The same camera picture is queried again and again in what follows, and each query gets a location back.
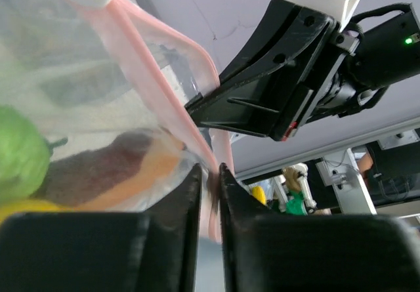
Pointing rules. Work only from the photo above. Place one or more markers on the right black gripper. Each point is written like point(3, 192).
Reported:
point(289, 73)

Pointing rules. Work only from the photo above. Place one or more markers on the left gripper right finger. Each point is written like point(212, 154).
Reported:
point(266, 251)

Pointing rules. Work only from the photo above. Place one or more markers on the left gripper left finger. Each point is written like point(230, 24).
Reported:
point(154, 250)

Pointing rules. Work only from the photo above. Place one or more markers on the clear zip top bag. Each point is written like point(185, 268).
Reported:
point(91, 70)

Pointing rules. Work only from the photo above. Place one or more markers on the green round vegetable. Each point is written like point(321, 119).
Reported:
point(25, 156)

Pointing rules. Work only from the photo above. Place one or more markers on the yellow mango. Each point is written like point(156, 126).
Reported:
point(29, 205)

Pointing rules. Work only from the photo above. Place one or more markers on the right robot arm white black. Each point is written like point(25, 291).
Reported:
point(388, 53)

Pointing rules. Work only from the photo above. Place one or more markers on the aluminium rail beam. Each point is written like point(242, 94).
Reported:
point(318, 140)

